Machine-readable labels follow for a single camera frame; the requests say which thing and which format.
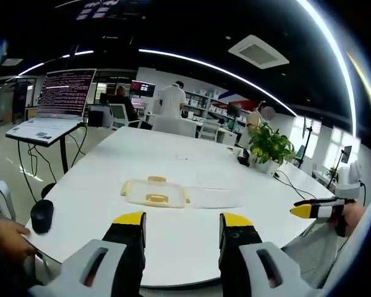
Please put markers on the person's right hand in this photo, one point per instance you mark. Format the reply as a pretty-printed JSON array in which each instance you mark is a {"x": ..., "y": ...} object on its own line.
[{"x": 355, "y": 216}]

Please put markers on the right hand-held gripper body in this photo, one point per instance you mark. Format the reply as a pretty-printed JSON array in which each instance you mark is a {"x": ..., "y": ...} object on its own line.
[{"x": 349, "y": 182}]

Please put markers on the small desk monitor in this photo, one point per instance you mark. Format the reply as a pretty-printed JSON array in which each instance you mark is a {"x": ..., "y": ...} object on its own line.
[{"x": 346, "y": 154}]

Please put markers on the small black box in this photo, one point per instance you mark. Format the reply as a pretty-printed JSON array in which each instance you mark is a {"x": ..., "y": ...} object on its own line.
[{"x": 243, "y": 160}]

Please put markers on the green potted plant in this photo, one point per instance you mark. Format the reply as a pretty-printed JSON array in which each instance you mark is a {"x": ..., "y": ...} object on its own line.
[{"x": 270, "y": 145}]

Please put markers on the open laptop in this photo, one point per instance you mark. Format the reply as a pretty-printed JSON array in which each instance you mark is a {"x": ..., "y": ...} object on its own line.
[{"x": 63, "y": 96}]

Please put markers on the ceiling light strip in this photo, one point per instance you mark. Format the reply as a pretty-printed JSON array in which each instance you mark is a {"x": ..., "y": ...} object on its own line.
[
  {"x": 337, "y": 52},
  {"x": 219, "y": 69},
  {"x": 49, "y": 62}
]

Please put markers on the black computer mouse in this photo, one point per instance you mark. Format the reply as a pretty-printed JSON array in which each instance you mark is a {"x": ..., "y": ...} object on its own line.
[{"x": 41, "y": 216}]

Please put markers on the white storage shelves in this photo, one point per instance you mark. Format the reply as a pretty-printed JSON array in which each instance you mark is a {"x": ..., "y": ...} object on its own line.
[{"x": 201, "y": 103}]

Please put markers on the grey mesh chair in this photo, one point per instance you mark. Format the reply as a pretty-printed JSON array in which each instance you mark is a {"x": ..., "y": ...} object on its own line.
[{"x": 315, "y": 250}]

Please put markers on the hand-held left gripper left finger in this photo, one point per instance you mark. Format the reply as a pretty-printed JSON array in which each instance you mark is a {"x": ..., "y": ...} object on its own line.
[{"x": 89, "y": 272}]

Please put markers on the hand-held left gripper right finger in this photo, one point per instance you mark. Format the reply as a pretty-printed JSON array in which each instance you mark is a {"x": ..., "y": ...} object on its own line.
[{"x": 250, "y": 272}]

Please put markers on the white office chair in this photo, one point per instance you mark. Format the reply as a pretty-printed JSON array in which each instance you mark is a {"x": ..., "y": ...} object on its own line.
[
  {"x": 120, "y": 114},
  {"x": 209, "y": 130}
]

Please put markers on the black tripod stand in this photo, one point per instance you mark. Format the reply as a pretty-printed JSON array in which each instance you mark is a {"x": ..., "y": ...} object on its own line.
[{"x": 306, "y": 139}]

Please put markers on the grey office chair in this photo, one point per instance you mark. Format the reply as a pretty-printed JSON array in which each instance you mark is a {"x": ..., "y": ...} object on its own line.
[{"x": 0, "y": 198}]

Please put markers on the computer monitor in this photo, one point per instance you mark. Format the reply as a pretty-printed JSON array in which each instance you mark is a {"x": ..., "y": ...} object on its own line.
[{"x": 143, "y": 88}]

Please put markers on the white standing laptop table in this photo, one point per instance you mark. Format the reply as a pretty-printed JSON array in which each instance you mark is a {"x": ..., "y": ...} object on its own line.
[{"x": 40, "y": 131}]

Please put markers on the ceiling air conditioner vent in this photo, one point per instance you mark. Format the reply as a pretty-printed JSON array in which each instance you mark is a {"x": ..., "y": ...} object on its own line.
[{"x": 259, "y": 51}]

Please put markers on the clear plastic container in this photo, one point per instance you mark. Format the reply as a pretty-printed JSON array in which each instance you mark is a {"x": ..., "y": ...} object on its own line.
[{"x": 214, "y": 193}]

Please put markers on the clear lid with yellow buckle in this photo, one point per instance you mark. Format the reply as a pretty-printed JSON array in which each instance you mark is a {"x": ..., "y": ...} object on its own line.
[{"x": 154, "y": 193}]

